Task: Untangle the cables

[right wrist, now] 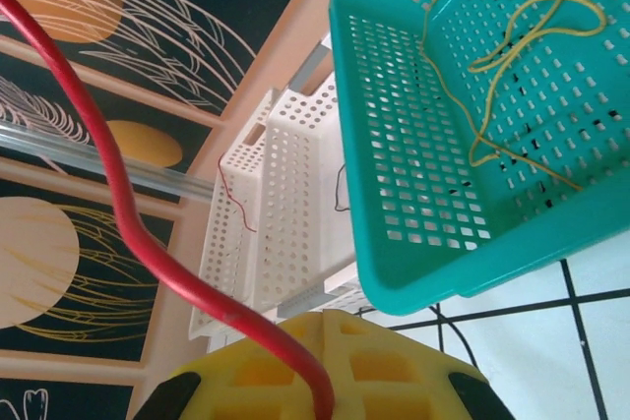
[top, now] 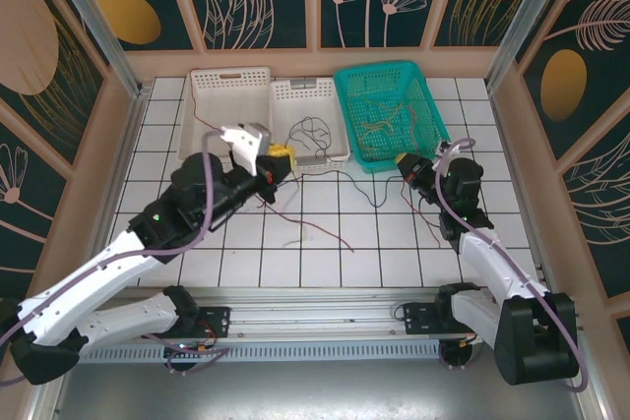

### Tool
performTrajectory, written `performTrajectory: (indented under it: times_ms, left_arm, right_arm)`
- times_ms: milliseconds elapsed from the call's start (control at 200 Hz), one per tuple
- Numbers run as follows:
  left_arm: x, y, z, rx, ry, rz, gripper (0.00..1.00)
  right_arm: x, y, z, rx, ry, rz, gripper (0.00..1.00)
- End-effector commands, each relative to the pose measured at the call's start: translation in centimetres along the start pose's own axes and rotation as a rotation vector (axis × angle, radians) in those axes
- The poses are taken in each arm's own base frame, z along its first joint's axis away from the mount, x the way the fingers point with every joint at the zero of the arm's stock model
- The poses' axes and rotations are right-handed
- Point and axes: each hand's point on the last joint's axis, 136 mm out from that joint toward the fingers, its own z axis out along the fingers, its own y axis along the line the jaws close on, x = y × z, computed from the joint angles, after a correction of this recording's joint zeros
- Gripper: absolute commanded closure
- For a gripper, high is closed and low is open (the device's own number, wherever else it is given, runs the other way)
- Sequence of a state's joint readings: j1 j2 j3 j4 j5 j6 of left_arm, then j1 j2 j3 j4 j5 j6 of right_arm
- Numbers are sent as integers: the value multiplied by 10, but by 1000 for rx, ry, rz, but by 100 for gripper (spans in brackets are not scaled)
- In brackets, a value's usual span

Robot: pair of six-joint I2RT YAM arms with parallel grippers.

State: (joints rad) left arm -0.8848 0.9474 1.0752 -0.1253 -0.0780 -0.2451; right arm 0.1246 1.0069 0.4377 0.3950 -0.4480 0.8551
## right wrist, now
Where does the red wire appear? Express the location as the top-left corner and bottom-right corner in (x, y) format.
(0, 0), (337, 420)
(216, 149), (260, 234)

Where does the small white plastic basket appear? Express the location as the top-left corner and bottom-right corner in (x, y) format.
(253, 33), (375, 337)

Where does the aluminium frame post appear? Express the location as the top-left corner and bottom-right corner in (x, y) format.
(0, 119), (221, 208)

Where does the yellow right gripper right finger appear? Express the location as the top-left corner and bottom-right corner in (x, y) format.
(322, 309), (513, 420)

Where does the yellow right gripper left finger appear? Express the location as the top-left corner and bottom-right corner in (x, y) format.
(130, 310), (329, 420)

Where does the teal plastic basket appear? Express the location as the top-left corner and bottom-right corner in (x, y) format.
(327, 0), (630, 317)

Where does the large white plastic basket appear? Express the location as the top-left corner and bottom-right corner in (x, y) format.
(188, 88), (280, 342)

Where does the black wire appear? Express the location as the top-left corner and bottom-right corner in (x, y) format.
(353, 304), (486, 377)
(332, 163), (353, 212)

